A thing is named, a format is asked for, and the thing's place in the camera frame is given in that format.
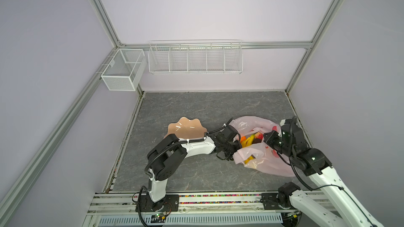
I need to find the small white mesh basket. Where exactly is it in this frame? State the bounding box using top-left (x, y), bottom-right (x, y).
top-left (101, 48), bottom-right (147, 91)

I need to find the pink fruit-print plastic bag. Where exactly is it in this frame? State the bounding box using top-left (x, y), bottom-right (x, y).
top-left (230, 116), bottom-right (295, 177)

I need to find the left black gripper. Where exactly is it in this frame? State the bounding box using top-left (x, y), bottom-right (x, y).
top-left (222, 140), bottom-right (247, 161)

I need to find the tan scalloped fruit bowl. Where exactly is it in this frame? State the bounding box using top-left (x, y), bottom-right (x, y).
top-left (164, 117), bottom-right (207, 139)

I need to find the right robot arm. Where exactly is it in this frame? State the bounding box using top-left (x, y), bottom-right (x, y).
top-left (263, 117), bottom-right (382, 227)

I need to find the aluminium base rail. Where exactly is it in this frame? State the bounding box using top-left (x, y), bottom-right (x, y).
top-left (84, 190), bottom-right (337, 227)

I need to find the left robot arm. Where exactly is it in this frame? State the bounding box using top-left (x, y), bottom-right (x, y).
top-left (136, 117), bottom-right (242, 212)

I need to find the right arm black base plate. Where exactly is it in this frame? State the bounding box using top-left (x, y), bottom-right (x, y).
top-left (259, 193), bottom-right (298, 211)

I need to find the yellow banana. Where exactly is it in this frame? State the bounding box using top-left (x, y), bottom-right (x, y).
top-left (243, 135), bottom-right (255, 147)
top-left (244, 155), bottom-right (256, 164)

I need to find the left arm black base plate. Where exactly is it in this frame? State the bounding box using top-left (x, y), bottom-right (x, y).
top-left (136, 194), bottom-right (179, 212)

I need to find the long white wire basket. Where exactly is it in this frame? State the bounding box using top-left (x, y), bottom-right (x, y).
top-left (148, 40), bottom-right (244, 74)

